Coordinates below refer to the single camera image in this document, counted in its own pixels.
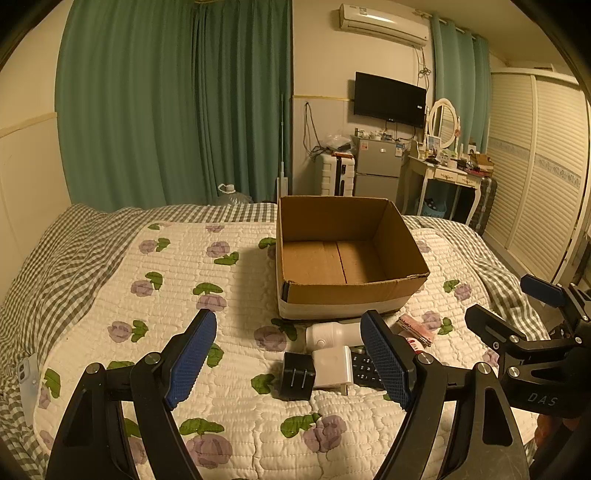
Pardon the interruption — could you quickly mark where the pink rose-pattern case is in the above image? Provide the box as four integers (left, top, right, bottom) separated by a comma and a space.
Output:
396, 314, 434, 351

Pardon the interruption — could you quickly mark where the black remote control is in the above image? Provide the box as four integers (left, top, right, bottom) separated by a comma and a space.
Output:
351, 346, 384, 391

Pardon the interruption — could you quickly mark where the white bottle red cap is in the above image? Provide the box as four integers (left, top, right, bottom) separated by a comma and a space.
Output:
305, 322, 363, 351

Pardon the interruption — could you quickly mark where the black power adapter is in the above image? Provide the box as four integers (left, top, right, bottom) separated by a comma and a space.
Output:
279, 352, 315, 401

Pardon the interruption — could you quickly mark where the white power adapter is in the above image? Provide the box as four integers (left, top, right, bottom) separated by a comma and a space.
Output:
312, 346, 353, 396

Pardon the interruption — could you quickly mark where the white phone on bed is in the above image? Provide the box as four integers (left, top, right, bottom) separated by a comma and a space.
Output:
17, 353, 40, 427

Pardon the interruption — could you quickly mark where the grey checked bed sheet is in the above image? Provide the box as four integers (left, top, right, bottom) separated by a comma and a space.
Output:
0, 201, 551, 480

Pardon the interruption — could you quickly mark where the floral quilted blanket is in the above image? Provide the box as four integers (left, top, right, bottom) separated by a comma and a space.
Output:
32, 221, 541, 480

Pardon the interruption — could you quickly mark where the open cardboard box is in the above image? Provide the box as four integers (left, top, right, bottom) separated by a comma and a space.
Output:
276, 196, 430, 321

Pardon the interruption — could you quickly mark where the white louvered wardrobe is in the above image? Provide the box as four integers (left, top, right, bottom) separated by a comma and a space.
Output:
485, 68, 590, 282

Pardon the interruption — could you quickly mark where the white dressing table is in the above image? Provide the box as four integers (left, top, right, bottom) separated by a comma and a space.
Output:
397, 154, 484, 227

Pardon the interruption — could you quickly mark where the oval vanity mirror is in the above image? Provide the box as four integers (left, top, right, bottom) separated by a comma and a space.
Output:
427, 98, 461, 149

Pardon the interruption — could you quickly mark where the silver mini fridge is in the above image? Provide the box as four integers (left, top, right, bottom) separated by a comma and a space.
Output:
353, 137, 404, 202

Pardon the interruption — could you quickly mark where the white flat mop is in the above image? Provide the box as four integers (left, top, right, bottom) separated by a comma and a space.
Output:
276, 92, 290, 201

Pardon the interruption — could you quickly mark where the green curtain right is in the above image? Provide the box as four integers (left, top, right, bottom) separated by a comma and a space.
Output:
430, 13, 491, 152

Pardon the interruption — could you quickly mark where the green curtain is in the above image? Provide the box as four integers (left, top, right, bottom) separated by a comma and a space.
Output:
430, 13, 491, 152
55, 1, 293, 212

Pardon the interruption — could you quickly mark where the clear water jug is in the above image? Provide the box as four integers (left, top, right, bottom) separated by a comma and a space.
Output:
216, 183, 253, 206

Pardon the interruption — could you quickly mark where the white air conditioner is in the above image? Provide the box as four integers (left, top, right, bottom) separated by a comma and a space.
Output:
339, 4, 429, 48

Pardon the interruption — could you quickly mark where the green curtain left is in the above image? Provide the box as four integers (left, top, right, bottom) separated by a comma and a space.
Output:
55, 1, 293, 212

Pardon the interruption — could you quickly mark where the black wall television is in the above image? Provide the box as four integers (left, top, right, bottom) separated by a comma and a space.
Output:
353, 72, 427, 128

